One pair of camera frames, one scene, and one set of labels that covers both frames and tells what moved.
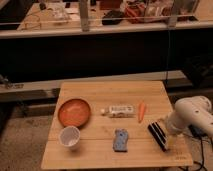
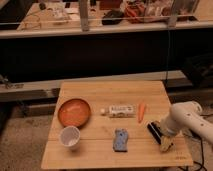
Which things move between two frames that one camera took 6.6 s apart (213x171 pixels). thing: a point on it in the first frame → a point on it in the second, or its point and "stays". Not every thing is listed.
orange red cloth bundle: [134, 12] stays
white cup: [70, 137] stays
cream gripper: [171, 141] → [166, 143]
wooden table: [113, 124] stays
